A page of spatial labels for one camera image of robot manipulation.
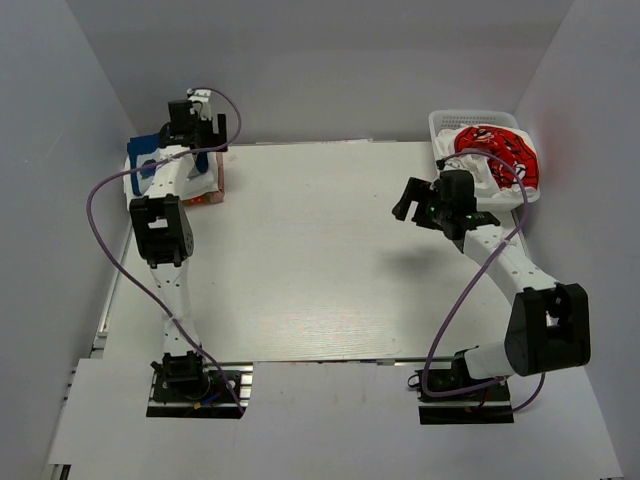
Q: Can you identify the purple cable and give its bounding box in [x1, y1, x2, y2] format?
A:
[422, 152, 547, 414]
[86, 88, 246, 416]

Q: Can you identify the folded white t-shirt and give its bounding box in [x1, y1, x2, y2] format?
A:
[123, 149, 217, 200]

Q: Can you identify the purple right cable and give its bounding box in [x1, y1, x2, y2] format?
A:
[422, 152, 547, 414]

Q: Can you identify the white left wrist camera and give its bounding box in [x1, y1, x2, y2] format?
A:
[187, 88, 213, 121]

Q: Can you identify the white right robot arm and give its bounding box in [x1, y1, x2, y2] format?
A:
[392, 170, 591, 399]

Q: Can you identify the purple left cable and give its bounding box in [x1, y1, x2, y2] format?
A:
[86, 88, 246, 416]

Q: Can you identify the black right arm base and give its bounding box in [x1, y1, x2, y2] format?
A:
[407, 370, 514, 426]

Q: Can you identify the white plastic basket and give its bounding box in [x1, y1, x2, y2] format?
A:
[429, 110, 540, 212]

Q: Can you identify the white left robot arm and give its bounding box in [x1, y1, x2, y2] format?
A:
[124, 89, 227, 357]

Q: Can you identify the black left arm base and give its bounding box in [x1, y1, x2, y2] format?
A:
[146, 352, 252, 420]

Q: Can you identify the folded pink t-shirt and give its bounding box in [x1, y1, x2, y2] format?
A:
[208, 152, 225, 205]

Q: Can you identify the white t-shirt with red print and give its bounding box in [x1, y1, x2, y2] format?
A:
[433, 124, 540, 200]

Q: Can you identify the blue Mickey t-shirt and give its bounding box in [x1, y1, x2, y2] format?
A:
[123, 133, 218, 200]

